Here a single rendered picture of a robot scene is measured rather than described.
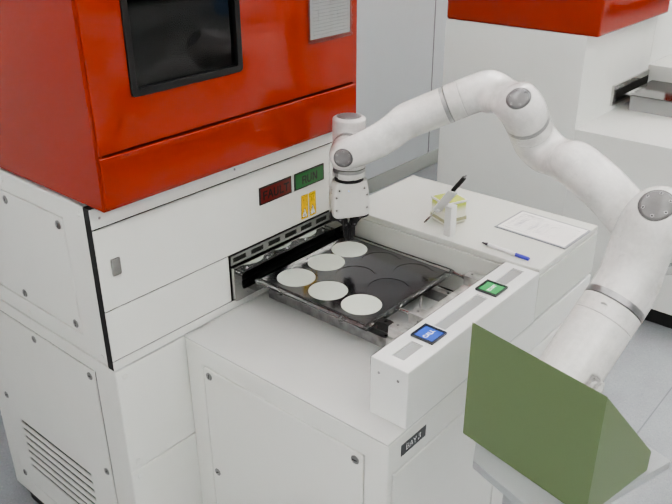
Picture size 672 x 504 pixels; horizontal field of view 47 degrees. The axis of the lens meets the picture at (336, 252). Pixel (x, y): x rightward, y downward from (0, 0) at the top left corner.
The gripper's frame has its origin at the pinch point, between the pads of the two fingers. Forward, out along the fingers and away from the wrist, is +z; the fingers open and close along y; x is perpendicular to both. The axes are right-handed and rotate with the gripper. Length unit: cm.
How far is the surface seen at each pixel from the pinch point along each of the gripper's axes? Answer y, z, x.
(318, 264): -8.8, 8.1, -0.7
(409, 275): 12.0, 8.2, -13.8
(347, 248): 1.7, 8.1, 6.2
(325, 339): -14.0, 16.0, -24.6
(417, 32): 137, 5, 279
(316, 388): -22, 16, -43
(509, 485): 4, 16, -82
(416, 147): 141, 81, 282
